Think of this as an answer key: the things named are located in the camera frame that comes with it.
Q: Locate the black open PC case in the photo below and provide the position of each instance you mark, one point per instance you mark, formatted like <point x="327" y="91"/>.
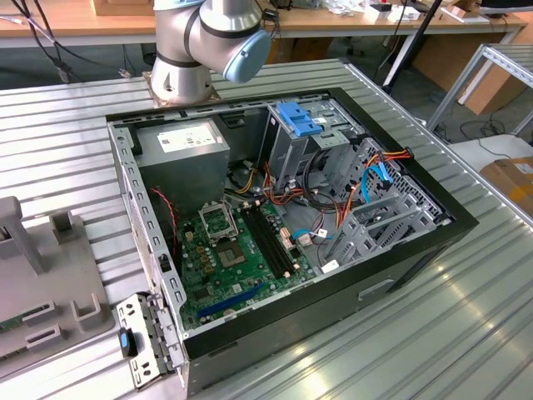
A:
<point x="291" y="321"/>

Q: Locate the tripod stand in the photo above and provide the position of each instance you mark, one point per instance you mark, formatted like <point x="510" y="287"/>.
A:
<point x="399" y="60"/>

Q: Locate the blue expansion slot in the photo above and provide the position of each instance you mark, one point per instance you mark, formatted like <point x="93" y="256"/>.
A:
<point x="233" y="300"/>

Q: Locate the CPU socket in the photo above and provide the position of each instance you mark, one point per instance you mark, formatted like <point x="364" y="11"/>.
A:
<point x="231" y="256"/>

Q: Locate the aluminium frame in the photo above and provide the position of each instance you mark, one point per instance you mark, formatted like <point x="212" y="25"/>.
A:
<point x="512" y="62"/>

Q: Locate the metal disk bay cage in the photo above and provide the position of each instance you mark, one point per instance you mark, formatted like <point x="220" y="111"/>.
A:
<point x="418" y="221"/>

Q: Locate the metal optical drive cage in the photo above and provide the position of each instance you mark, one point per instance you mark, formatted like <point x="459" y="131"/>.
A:
<point x="287" y="154"/>

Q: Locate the large cardboard box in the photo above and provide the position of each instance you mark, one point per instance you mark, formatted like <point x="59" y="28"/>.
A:
<point x="495" y="89"/>

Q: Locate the metal hinged rear bracket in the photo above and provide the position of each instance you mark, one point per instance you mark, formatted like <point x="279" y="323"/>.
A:
<point x="139" y="379"/>

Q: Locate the small cardboard box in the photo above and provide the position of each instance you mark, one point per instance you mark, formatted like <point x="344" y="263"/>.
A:
<point x="512" y="187"/>

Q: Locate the green motherboard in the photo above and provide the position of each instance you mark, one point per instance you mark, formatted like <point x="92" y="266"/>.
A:
<point x="233" y="275"/>

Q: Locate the grey parts rack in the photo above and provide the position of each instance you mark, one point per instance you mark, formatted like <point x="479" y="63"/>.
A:
<point x="62" y="275"/>

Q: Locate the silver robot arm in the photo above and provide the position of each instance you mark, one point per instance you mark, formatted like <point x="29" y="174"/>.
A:
<point x="179" y="54"/>

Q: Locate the wooden desk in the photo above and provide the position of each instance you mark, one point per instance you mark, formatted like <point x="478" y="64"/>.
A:
<point x="83" y="25"/>

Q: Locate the black RAM slot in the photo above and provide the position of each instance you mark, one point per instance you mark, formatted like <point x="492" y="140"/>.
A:
<point x="269" y="240"/>
<point x="281" y="236"/>
<point x="275" y="238"/>
<point x="263" y="242"/>

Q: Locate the black blue bracket latch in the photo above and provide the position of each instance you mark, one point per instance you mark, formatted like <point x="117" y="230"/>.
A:
<point x="124" y="342"/>

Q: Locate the green RAM stick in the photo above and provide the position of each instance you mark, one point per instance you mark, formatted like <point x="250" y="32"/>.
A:
<point x="16" y="323"/>

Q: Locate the blue plastic drive latch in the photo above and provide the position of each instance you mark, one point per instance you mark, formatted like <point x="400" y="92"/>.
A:
<point x="297" y="118"/>

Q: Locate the black round fan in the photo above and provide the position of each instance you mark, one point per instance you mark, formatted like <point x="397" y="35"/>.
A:
<point x="235" y="173"/>

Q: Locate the grey power supply unit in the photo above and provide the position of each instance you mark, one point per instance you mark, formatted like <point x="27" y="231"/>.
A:
<point x="183" y="171"/>

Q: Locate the brown box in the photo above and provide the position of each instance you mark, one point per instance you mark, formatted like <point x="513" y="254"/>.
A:
<point x="125" y="6"/>

